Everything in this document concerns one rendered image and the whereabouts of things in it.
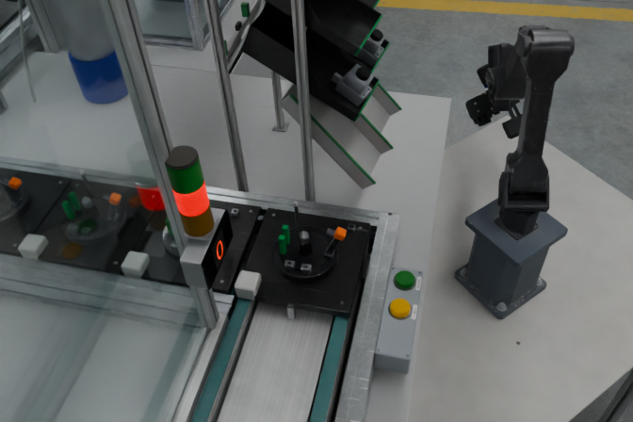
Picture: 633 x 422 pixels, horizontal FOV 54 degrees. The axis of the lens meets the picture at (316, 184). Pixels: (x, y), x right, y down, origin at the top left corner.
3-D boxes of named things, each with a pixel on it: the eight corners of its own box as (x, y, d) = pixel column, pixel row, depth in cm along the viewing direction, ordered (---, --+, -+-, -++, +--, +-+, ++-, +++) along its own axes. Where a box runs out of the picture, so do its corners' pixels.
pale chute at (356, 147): (381, 154, 152) (394, 147, 149) (362, 189, 144) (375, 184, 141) (302, 70, 144) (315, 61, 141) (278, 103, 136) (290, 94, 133)
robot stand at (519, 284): (546, 287, 138) (569, 229, 124) (500, 321, 133) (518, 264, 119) (498, 246, 147) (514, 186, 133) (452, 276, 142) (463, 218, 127)
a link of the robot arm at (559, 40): (576, 34, 102) (564, 24, 108) (531, 35, 103) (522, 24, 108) (545, 201, 118) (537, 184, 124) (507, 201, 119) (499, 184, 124)
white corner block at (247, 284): (263, 284, 131) (261, 272, 128) (256, 301, 128) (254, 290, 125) (242, 280, 132) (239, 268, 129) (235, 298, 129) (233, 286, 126)
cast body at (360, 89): (366, 97, 135) (381, 75, 130) (357, 107, 132) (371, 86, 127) (336, 73, 135) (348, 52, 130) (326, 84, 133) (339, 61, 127)
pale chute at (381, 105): (390, 115, 162) (402, 108, 159) (373, 147, 154) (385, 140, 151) (316, 35, 154) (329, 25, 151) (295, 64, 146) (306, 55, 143)
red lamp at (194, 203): (214, 195, 100) (208, 173, 96) (202, 219, 96) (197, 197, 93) (185, 191, 100) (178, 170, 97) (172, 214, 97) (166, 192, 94)
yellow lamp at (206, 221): (219, 216, 103) (214, 196, 100) (207, 239, 100) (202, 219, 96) (190, 212, 104) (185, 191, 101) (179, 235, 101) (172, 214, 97)
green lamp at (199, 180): (208, 173, 96) (203, 150, 92) (197, 196, 93) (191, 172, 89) (178, 169, 97) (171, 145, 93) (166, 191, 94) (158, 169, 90)
